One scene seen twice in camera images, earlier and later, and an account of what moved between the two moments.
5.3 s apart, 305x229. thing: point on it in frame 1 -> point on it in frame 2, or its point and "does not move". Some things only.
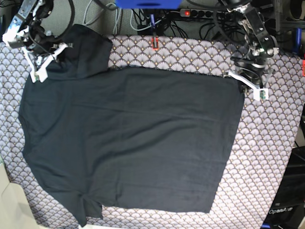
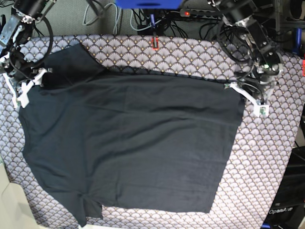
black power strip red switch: (192, 13) does not move
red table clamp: (157, 46) does not move
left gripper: (35, 37) -> (16, 65)
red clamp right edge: (303, 64) does not move
